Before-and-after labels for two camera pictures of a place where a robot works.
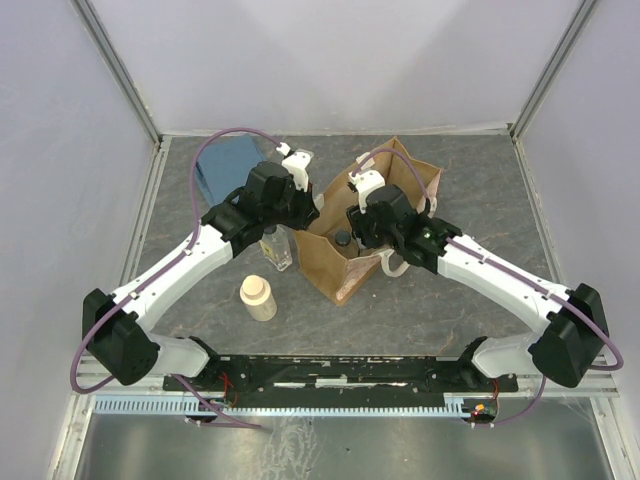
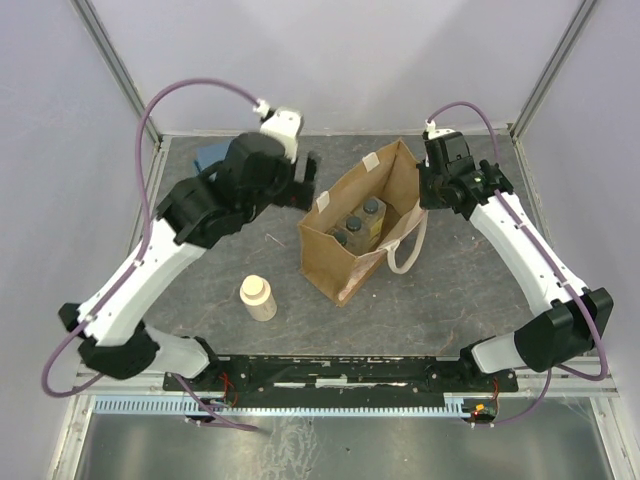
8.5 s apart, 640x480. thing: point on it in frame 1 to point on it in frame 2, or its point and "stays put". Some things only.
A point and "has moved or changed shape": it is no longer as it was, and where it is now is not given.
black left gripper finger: (312, 212) to (299, 195)
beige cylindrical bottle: (255, 294) stays put
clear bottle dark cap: (276, 246) has moved or changed shape
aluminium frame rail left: (118, 69) stays put
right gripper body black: (366, 230) to (430, 182)
